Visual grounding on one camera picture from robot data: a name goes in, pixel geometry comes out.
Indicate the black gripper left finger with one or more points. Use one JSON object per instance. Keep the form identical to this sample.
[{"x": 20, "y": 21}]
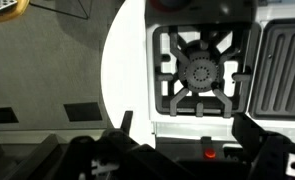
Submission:
[{"x": 130, "y": 160}]

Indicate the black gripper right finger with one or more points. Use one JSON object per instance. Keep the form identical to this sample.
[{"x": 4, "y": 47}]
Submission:
[{"x": 270, "y": 156}]

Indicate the orange round stove button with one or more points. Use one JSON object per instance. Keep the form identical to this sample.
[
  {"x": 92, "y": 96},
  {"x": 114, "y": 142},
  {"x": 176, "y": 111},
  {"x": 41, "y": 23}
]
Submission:
[{"x": 209, "y": 153}]

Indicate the grey toy stove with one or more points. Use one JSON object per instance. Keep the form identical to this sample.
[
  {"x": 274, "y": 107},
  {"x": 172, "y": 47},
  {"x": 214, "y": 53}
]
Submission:
[{"x": 200, "y": 125}]

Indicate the black ribbed griddle plate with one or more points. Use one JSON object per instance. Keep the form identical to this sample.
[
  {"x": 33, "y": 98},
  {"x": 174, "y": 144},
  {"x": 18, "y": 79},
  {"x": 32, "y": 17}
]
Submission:
[{"x": 280, "y": 66}]

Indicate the black burner grate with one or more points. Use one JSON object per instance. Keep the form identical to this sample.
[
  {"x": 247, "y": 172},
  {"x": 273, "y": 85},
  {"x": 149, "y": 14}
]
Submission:
[{"x": 200, "y": 71}]

